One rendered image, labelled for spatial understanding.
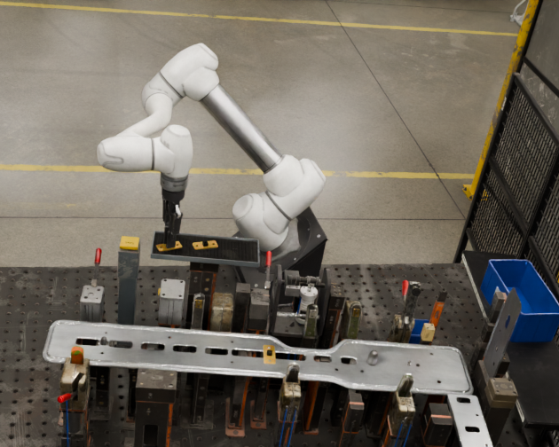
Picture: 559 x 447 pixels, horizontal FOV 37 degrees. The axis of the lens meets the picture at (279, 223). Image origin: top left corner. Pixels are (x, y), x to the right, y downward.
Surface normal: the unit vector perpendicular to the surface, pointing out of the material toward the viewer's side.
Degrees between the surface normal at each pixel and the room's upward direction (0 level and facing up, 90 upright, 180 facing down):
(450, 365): 0
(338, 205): 0
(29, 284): 0
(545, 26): 91
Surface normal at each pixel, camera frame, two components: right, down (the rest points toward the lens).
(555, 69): -0.98, 0.00
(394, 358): 0.14, -0.82
